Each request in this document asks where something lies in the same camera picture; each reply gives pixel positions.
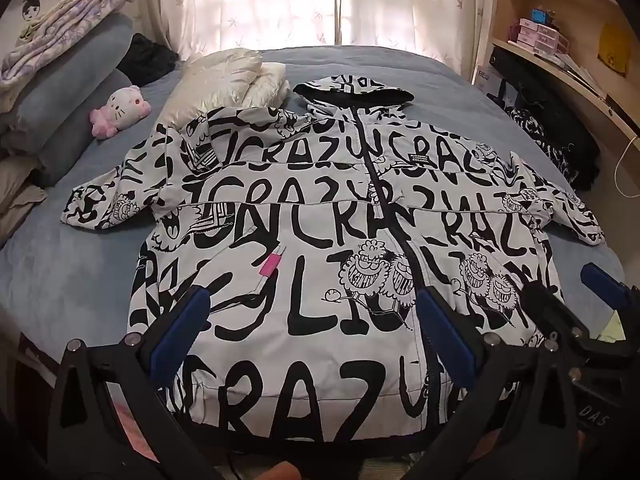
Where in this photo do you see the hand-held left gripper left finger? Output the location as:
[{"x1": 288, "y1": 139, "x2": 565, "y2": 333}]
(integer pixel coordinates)
[{"x1": 47, "y1": 285, "x2": 226, "y2": 480}]

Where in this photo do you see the pink white cat plush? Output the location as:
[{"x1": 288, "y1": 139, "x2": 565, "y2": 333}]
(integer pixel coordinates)
[{"x1": 90, "y1": 86, "x2": 152, "y2": 139}]

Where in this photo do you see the black white printed hooded jacket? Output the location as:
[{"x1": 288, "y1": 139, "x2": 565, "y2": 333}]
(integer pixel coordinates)
[{"x1": 60, "y1": 74, "x2": 606, "y2": 466}]

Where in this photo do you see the yellow paper sheet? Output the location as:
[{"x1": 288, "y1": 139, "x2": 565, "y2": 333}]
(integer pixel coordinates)
[{"x1": 597, "y1": 20, "x2": 632, "y2": 78}]

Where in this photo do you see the pale green cloth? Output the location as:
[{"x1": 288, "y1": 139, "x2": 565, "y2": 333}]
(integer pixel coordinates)
[{"x1": 597, "y1": 310, "x2": 628, "y2": 343}]

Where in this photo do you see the white cable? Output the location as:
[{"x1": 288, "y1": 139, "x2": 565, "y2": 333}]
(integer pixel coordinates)
[{"x1": 614, "y1": 135, "x2": 640, "y2": 198}]

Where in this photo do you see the cartoon figure wall sticker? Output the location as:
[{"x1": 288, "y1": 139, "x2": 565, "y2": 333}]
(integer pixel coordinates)
[{"x1": 17, "y1": 0, "x2": 51, "y2": 43}]

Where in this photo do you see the black white patterned hanging garment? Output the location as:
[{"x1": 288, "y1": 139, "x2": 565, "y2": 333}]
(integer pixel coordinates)
[{"x1": 502, "y1": 85, "x2": 601, "y2": 191}]

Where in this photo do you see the beige cloth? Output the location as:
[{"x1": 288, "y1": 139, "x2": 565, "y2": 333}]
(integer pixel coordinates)
[{"x1": 0, "y1": 155, "x2": 48, "y2": 246}]

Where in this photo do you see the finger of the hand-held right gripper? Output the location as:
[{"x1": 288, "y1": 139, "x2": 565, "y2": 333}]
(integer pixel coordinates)
[
  {"x1": 580, "y1": 261, "x2": 633, "y2": 313},
  {"x1": 520, "y1": 277, "x2": 593, "y2": 356}
]

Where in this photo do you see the white leaf print curtain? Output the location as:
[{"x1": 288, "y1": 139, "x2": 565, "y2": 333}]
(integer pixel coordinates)
[
  {"x1": 135, "y1": 0, "x2": 338, "y2": 61},
  {"x1": 337, "y1": 0, "x2": 496, "y2": 71}
]

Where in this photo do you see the white printed box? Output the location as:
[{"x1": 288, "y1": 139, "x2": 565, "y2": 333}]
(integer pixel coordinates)
[{"x1": 475, "y1": 64, "x2": 501, "y2": 95}]

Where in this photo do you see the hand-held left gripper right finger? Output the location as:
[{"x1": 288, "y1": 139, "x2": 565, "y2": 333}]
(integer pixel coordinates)
[{"x1": 395, "y1": 287, "x2": 588, "y2": 480}]

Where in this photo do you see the stack of pink boxes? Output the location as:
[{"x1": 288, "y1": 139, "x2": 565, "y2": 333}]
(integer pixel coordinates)
[{"x1": 515, "y1": 17, "x2": 571, "y2": 56}]

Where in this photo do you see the grey blue pillow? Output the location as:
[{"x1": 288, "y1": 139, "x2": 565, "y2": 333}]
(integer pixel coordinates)
[
  {"x1": 10, "y1": 67, "x2": 136, "y2": 188},
  {"x1": 0, "y1": 12, "x2": 136, "y2": 111}
]

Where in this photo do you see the black clothes heap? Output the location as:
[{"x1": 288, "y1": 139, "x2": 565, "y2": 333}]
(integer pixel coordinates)
[{"x1": 117, "y1": 32, "x2": 181, "y2": 88}]

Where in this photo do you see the bed with blue sheet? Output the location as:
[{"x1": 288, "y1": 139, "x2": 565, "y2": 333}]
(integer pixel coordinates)
[{"x1": 0, "y1": 45, "x2": 633, "y2": 391}]

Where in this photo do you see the black flat device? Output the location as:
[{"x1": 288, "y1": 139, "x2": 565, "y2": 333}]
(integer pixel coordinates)
[{"x1": 605, "y1": 94, "x2": 640, "y2": 138}]

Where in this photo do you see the stack of papers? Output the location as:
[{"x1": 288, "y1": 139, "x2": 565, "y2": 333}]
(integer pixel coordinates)
[{"x1": 550, "y1": 50, "x2": 608, "y2": 98}]

